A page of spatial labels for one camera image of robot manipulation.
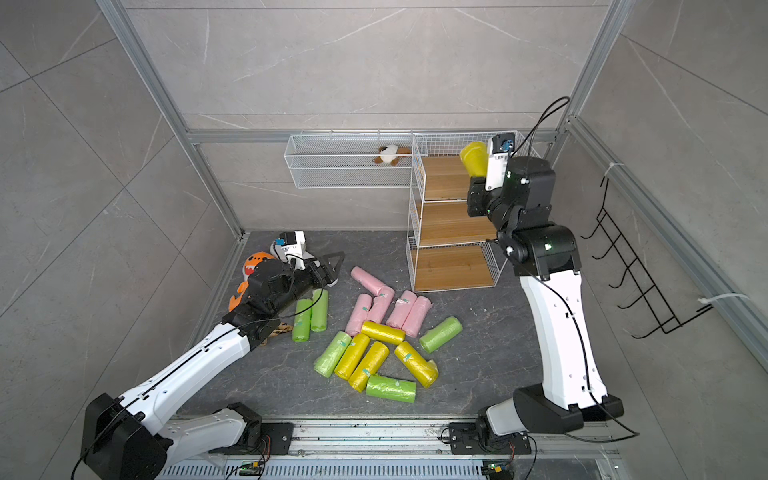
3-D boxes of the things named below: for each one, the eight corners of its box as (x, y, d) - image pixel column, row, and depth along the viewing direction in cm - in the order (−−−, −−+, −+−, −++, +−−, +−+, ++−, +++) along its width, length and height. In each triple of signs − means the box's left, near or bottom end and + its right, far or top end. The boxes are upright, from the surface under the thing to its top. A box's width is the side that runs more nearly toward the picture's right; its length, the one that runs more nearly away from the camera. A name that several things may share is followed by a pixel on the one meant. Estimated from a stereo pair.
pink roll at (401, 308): (386, 324, 95) (386, 319, 93) (402, 292, 103) (403, 287, 100) (400, 330, 94) (401, 325, 91) (416, 297, 102) (416, 292, 99)
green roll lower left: (313, 371, 87) (310, 365, 83) (338, 333, 94) (336, 327, 91) (330, 380, 85) (328, 375, 82) (354, 341, 93) (353, 335, 89)
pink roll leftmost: (345, 334, 93) (344, 330, 91) (361, 297, 102) (360, 291, 100) (358, 338, 92) (357, 333, 90) (373, 300, 101) (372, 295, 99)
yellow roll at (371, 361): (347, 384, 84) (345, 379, 80) (376, 343, 91) (376, 338, 88) (361, 394, 82) (359, 390, 79) (390, 352, 89) (389, 347, 86)
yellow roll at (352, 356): (335, 375, 86) (333, 370, 83) (358, 335, 94) (357, 330, 91) (349, 382, 84) (348, 378, 82) (371, 341, 92) (370, 336, 89)
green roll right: (427, 355, 89) (428, 350, 86) (417, 340, 92) (417, 336, 89) (462, 332, 94) (465, 327, 91) (452, 319, 96) (453, 314, 94)
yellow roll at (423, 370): (391, 354, 89) (391, 350, 86) (405, 340, 92) (405, 336, 89) (427, 390, 82) (429, 387, 80) (442, 374, 85) (443, 370, 83)
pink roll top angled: (349, 278, 108) (348, 271, 105) (358, 270, 110) (357, 264, 107) (386, 305, 101) (385, 299, 98) (394, 296, 103) (394, 290, 100)
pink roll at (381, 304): (367, 321, 97) (366, 314, 94) (379, 290, 105) (379, 283, 101) (384, 326, 96) (384, 320, 92) (395, 295, 103) (396, 288, 100)
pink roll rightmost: (400, 332, 93) (401, 328, 91) (417, 298, 102) (418, 293, 99) (416, 339, 92) (417, 335, 89) (432, 304, 100) (433, 299, 98)
